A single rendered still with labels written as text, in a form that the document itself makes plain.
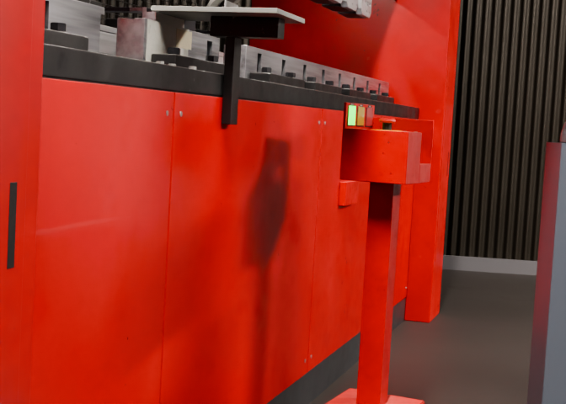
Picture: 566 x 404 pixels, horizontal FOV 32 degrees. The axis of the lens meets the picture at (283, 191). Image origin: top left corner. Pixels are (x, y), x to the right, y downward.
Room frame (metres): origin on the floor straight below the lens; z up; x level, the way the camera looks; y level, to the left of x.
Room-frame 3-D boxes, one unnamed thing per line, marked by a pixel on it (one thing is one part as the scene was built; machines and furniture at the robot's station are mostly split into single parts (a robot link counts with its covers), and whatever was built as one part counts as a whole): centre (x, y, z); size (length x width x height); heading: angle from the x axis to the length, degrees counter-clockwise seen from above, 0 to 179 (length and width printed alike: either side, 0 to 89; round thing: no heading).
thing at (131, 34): (2.13, 0.25, 0.92); 0.39 x 0.06 x 0.10; 162
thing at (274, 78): (2.64, 0.03, 0.89); 0.30 x 0.05 x 0.03; 162
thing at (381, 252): (2.38, -0.24, 0.39); 0.06 x 0.06 x 0.54; 66
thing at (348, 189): (3.01, -0.20, 0.59); 0.15 x 0.02 x 0.07; 162
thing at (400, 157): (2.38, -0.24, 0.75); 0.20 x 0.16 x 0.18; 156
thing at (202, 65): (2.10, 0.20, 0.89); 0.30 x 0.05 x 0.03; 162
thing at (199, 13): (2.04, 0.13, 1.00); 0.26 x 0.18 x 0.01; 72
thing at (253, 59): (3.28, -0.12, 0.92); 1.68 x 0.06 x 0.10; 162
